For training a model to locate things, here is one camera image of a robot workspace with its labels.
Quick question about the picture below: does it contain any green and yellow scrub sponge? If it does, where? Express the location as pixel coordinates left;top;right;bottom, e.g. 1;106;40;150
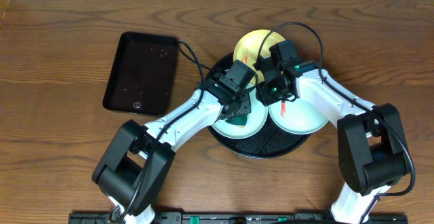
226;115;248;127

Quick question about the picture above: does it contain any pale green plate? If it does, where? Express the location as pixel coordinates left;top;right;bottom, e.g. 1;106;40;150
268;98;329;134
212;89;269;139

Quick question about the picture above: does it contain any yellow plate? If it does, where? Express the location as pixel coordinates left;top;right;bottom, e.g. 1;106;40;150
233;29;285;70

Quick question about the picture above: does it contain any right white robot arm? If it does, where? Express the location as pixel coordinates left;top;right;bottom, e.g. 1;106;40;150
253;57;416;223

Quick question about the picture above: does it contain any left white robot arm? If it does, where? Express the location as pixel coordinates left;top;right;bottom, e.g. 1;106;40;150
92;71;255;223

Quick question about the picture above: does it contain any round black tray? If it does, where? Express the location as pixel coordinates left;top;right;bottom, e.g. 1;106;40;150
205;52;312;160

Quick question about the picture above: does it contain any black rectangular tray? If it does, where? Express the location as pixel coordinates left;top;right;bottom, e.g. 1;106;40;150
102;31;178;116

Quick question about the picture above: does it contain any right black cable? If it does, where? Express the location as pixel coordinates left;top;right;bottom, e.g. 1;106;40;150
256;21;416;224

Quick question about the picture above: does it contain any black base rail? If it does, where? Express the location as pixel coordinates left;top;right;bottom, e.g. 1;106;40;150
68;212;409;224

